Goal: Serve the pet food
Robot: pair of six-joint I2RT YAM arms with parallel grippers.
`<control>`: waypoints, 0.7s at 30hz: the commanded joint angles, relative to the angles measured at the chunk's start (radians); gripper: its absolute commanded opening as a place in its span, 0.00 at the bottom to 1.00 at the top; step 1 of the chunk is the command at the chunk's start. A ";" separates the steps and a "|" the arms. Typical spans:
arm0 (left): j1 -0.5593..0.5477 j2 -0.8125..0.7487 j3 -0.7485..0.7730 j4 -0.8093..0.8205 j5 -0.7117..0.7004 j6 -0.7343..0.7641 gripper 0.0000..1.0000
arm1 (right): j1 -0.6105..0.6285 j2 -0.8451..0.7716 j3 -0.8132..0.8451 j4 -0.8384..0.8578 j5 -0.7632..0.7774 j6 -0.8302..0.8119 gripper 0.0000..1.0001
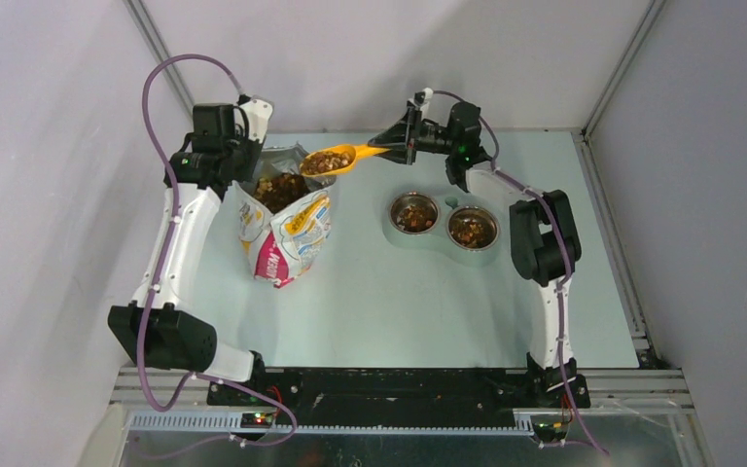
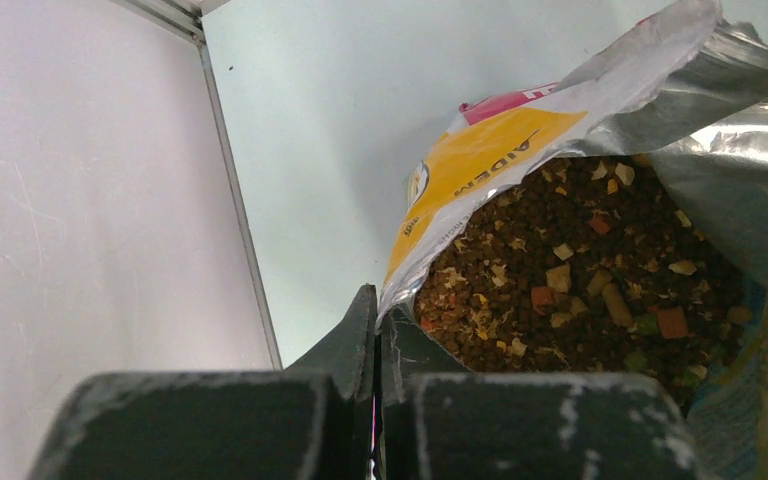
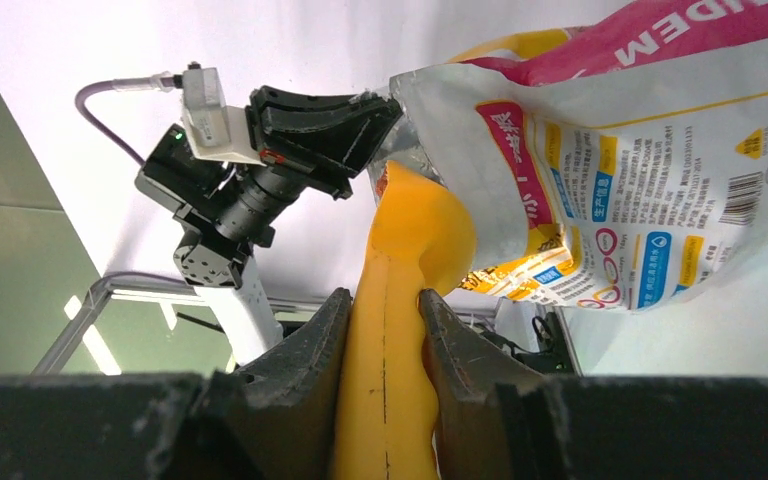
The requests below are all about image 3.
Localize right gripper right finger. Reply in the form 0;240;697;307
419;290;768;479

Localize yellow plastic scoop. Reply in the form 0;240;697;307
332;161;476;479

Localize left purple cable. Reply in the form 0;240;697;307
74;74;183;167

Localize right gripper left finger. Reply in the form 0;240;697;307
0;288;352;479

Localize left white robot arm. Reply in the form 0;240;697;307
135;86;402;365

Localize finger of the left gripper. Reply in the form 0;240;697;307
271;92;401;178

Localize pet food bag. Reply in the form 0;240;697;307
369;1;768;311

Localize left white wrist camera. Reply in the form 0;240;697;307
181;63;264;166

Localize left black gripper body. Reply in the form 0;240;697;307
246;85;384;199

